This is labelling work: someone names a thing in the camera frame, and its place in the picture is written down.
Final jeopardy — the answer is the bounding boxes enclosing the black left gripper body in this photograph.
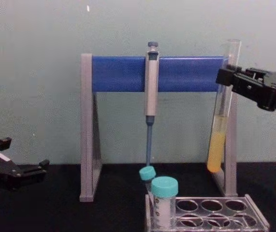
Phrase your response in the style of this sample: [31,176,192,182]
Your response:
[0,145,24,192]

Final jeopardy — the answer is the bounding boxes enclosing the glass tube with yellow liquid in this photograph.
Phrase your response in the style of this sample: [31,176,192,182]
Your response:
[206,39,242,174]

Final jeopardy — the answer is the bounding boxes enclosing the black table cloth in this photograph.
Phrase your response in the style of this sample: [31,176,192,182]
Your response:
[0,161,276,232]

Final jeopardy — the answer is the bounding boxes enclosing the grey and blue pipette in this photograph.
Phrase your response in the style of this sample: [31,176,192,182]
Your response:
[144,41,160,170]

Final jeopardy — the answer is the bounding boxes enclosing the small tube with teal cap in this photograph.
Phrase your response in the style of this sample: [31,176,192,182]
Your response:
[138,166,157,194]

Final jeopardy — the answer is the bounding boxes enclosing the grey stand with blue bar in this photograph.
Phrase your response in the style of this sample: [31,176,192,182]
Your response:
[79,53,238,203]

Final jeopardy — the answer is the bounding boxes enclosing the large tube with teal cap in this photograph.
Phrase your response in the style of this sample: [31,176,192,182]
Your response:
[150,176,179,229]

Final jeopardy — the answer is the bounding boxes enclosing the clear plastic tube rack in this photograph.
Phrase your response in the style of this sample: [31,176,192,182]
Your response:
[144,193,271,232]

